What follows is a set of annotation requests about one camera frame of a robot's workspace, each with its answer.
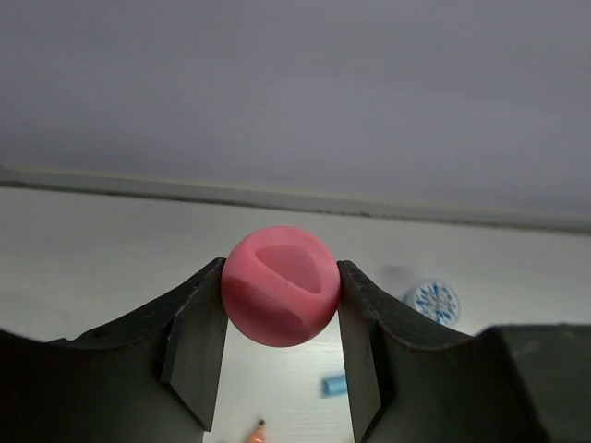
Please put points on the blue highlighter cap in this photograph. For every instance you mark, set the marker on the blue highlighter cap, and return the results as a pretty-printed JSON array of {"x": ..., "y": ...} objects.
[{"x": 334, "y": 386}]

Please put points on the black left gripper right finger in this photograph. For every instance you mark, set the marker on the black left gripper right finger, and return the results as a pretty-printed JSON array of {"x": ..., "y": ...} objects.
[{"x": 411, "y": 379}]

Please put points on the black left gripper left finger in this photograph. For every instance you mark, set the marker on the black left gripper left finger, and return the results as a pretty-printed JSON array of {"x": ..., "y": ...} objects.
[{"x": 151, "y": 375}]

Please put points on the orange tip clear highlighter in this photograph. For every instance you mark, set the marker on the orange tip clear highlighter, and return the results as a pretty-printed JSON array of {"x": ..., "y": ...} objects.
[{"x": 258, "y": 433}]

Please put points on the blue slime jar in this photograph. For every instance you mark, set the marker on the blue slime jar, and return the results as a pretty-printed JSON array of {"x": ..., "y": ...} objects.
[{"x": 435, "y": 300}]

